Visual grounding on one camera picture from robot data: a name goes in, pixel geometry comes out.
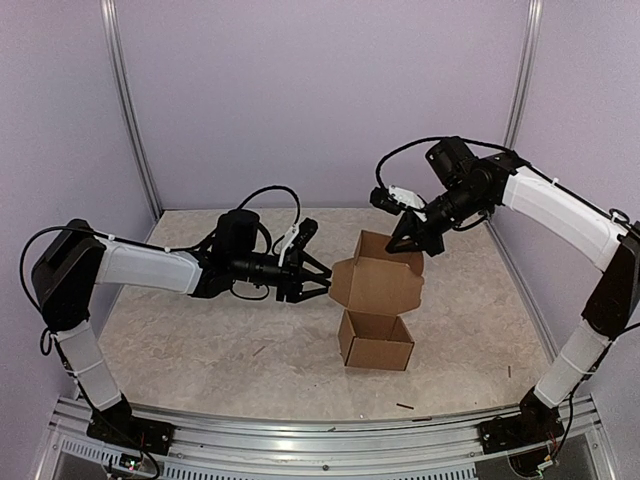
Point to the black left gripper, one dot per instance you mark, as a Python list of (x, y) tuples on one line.
[(292, 285)]

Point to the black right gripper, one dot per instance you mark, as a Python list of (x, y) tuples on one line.
[(422, 236)]

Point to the brown cardboard box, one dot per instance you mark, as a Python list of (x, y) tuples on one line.
[(376, 288)]

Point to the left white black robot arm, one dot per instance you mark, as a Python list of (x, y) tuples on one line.
[(80, 259)]

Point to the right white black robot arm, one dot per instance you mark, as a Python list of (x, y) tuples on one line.
[(607, 241)]

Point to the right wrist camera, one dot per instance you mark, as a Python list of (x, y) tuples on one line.
[(395, 200)]

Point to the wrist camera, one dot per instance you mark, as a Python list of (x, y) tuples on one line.
[(395, 200), (296, 238)]

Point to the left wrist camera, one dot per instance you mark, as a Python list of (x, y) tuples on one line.
[(296, 238)]

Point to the right aluminium corner post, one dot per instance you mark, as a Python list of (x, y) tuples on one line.
[(525, 72)]

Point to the aluminium corner post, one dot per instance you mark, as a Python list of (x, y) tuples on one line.
[(109, 14), (525, 72)]

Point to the front aluminium frame rail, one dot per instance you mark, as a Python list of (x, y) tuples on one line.
[(208, 446)]

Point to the left aluminium corner post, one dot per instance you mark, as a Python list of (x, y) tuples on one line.
[(109, 14)]

